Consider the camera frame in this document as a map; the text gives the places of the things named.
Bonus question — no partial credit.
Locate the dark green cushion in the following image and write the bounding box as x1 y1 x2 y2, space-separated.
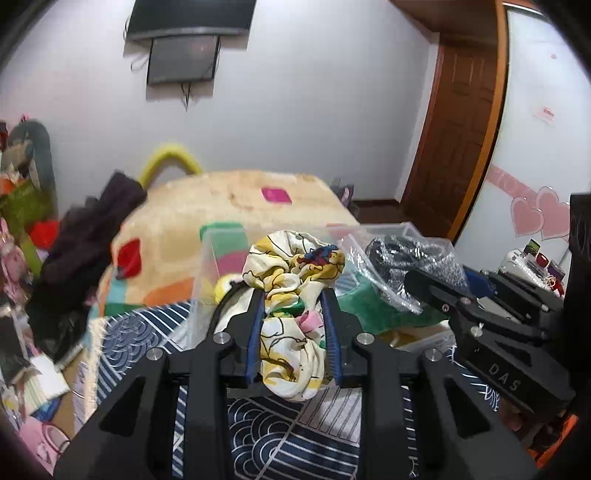
7 119 58 213

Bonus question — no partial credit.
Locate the small black wall monitor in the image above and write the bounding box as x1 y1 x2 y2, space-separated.
147 34 221 86

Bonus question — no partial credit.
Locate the black wall television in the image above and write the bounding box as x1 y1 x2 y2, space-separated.
127 0 257 44

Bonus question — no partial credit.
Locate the white sliding wardrobe door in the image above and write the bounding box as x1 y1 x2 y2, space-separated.
455 7 591 296

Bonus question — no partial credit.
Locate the white stickered appliance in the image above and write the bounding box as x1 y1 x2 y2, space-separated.
499 249 561 296

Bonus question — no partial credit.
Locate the green cloth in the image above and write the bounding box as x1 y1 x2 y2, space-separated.
335 279 444 335

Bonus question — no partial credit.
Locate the yellow foam arch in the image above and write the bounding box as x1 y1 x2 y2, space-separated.
139 143 204 188

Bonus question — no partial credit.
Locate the dark clothing pile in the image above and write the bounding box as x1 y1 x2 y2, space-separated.
25 171 148 361

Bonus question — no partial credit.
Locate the beige patchwork blanket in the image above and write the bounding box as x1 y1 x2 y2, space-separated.
90 170 361 319

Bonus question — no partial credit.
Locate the clear plastic bag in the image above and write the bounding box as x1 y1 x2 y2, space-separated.
337 226 469 315

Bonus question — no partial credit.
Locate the clear plastic box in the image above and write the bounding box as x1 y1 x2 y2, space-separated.
187 222 458 365

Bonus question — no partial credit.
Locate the blue wave patterned cloth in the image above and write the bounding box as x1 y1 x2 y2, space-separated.
76 302 499 480

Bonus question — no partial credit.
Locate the yellow plush ball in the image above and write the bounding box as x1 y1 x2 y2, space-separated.
213 276 241 305

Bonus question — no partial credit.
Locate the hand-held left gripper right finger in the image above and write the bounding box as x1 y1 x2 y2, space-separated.
321 288 541 480

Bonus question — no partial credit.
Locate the stack of papers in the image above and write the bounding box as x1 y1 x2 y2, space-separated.
0 351 70 416

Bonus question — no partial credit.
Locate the cream floral cloth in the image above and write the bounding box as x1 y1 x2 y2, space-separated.
242 229 346 402

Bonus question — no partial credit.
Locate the wooden overhead cabinet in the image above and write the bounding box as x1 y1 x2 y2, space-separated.
390 0 499 33

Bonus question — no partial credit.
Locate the pink rabbit toy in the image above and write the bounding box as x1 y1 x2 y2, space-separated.
0 217 33 296

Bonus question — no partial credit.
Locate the red cloth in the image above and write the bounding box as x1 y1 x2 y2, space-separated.
30 220 61 250

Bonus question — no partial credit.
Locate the pink heart sticker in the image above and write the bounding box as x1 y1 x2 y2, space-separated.
489 164 573 241

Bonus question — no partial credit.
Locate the grey slipper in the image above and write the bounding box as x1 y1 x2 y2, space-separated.
330 178 356 208

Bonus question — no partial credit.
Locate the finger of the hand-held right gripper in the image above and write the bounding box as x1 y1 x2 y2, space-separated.
404 270 550 344
464 270 564 320

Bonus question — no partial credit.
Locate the brown wooden door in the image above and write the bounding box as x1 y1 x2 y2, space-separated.
399 41 502 241

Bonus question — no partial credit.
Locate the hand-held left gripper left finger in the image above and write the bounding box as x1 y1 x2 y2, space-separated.
53 281 269 480

